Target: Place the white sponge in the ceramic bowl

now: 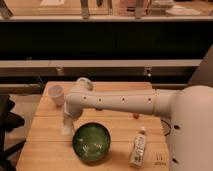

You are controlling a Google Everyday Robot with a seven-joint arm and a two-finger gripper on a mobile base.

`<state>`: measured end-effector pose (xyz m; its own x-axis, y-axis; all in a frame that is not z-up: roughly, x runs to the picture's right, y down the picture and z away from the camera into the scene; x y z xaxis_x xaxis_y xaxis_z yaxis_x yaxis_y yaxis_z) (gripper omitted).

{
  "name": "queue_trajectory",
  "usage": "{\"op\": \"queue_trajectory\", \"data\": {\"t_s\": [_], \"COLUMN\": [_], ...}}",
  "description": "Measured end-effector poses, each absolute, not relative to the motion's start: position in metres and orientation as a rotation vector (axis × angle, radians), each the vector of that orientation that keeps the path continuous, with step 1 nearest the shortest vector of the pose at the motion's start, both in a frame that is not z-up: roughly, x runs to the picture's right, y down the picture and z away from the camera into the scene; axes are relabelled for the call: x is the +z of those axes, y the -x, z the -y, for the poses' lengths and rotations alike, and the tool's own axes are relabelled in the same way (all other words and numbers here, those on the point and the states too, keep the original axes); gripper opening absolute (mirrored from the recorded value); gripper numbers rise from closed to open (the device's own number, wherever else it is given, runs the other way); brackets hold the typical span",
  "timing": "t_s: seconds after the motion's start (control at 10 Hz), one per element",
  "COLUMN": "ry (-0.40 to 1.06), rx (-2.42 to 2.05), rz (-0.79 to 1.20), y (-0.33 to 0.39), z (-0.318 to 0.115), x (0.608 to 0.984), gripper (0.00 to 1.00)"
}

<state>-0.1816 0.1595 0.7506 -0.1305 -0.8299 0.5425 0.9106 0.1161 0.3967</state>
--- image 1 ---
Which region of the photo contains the black chair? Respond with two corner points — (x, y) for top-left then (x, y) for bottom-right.
(0, 94), (25, 171)

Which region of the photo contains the grey metal rail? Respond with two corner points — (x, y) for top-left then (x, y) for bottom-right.
(0, 59), (202, 68)

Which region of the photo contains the white paper cup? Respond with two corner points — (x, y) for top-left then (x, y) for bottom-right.
(48, 85), (64, 106)

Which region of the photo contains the small white plastic bottle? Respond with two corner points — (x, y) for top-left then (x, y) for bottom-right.
(129, 126), (146, 168)

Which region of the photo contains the green ceramic bowl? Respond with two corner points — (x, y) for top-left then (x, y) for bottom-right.
(72, 122), (111, 163)

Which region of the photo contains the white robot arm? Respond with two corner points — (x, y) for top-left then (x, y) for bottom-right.
(64, 78), (213, 171)

